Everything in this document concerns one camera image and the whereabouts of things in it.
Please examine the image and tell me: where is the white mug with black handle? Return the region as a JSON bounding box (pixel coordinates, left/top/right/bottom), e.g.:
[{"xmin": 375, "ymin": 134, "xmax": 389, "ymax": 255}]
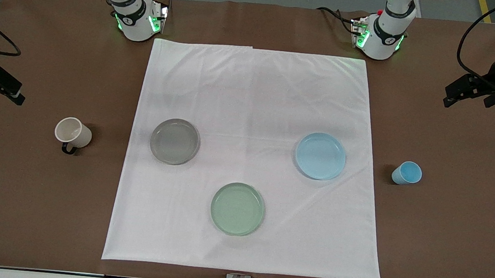
[{"xmin": 52, "ymin": 116, "xmax": 94, "ymax": 157}]

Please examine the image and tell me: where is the blue cup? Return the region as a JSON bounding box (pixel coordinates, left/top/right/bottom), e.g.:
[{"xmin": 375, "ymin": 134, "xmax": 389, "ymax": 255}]
[{"xmin": 391, "ymin": 159, "xmax": 424, "ymax": 187}]

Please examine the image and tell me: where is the blue plate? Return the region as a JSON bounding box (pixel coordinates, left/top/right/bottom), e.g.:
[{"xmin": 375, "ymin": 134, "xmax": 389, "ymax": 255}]
[{"xmin": 293, "ymin": 130, "xmax": 349, "ymax": 183}]

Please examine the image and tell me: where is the gray plate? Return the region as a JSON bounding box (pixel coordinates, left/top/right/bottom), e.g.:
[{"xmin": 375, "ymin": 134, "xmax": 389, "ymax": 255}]
[{"xmin": 148, "ymin": 116, "xmax": 203, "ymax": 168}]

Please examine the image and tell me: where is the green plate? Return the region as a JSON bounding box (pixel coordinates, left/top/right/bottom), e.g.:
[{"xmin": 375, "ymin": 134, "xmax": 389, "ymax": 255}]
[{"xmin": 208, "ymin": 180, "xmax": 268, "ymax": 239}]

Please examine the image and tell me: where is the silver left base connector box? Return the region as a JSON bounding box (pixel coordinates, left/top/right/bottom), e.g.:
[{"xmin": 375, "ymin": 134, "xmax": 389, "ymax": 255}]
[{"xmin": 349, "ymin": 15, "xmax": 371, "ymax": 49}]

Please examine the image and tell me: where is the silver base connector box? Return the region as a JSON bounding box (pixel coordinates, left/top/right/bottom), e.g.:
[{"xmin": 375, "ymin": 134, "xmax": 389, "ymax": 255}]
[
  {"xmin": 349, "ymin": 15, "xmax": 371, "ymax": 49},
  {"xmin": 148, "ymin": 0, "xmax": 171, "ymax": 35}
]

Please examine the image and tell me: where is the silver right base connector box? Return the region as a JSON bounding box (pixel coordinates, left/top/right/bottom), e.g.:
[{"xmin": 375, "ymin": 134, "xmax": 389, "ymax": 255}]
[{"xmin": 148, "ymin": 0, "xmax": 171, "ymax": 35}]

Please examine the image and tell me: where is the white square cloth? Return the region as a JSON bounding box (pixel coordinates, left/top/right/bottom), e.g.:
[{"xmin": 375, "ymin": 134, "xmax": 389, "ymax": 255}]
[{"xmin": 101, "ymin": 35, "xmax": 400, "ymax": 278}]

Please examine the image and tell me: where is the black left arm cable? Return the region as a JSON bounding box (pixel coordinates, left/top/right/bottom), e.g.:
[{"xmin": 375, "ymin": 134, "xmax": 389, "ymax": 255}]
[{"xmin": 454, "ymin": 0, "xmax": 495, "ymax": 83}]

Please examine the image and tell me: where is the black left base cable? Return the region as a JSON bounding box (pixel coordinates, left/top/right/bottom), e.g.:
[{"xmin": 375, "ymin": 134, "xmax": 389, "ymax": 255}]
[{"xmin": 314, "ymin": 6, "xmax": 358, "ymax": 35}]

